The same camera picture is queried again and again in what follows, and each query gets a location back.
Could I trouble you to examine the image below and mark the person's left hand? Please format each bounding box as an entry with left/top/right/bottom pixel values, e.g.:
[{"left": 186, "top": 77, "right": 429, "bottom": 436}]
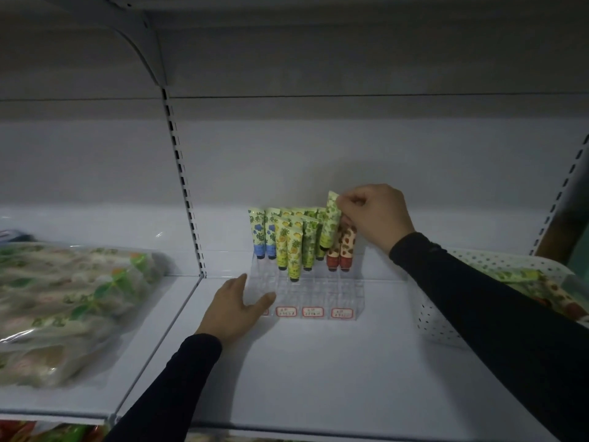
[{"left": 195, "top": 273, "right": 277, "bottom": 347}]

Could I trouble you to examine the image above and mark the person's right hand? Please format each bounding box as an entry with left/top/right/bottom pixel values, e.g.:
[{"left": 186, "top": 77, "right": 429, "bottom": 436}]
[{"left": 336, "top": 184, "right": 416, "bottom": 255}]

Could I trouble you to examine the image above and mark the white store shelf unit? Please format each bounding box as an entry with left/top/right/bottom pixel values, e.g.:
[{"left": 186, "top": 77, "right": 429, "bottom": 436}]
[{"left": 0, "top": 0, "right": 589, "bottom": 442}]

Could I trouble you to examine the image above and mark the row of cream tubes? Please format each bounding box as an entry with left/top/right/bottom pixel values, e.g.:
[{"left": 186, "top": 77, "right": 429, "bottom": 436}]
[{"left": 248, "top": 206, "right": 328, "bottom": 261}]

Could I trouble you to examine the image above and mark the clear acrylic display rack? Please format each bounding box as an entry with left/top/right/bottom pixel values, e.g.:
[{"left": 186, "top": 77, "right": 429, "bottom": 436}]
[{"left": 248, "top": 250, "right": 367, "bottom": 322}]

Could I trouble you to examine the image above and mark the white perforated basket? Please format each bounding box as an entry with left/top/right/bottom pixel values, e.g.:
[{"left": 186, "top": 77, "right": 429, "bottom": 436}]
[{"left": 409, "top": 247, "right": 589, "bottom": 351}]

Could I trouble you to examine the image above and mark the person's right forearm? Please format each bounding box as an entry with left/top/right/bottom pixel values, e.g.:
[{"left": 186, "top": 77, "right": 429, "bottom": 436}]
[{"left": 388, "top": 232, "right": 589, "bottom": 442}]

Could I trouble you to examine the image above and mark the group of white green pouches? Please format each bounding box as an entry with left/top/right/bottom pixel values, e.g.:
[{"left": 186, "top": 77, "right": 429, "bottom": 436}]
[{"left": 183, "top": 431, "right": 304, "bottom": 442}]

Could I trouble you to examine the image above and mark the clear bag of green sweets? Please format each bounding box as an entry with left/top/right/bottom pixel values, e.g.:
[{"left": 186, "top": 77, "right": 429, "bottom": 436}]
[{"left": 0, "top": 243, "right": 166, "bottom": 390}]

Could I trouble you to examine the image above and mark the heap of assorted snack packets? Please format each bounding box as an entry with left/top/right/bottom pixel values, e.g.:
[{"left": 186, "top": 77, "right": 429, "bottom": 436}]
[{"left": 0, "top": 421, "right": 111, "bottom": 442}]

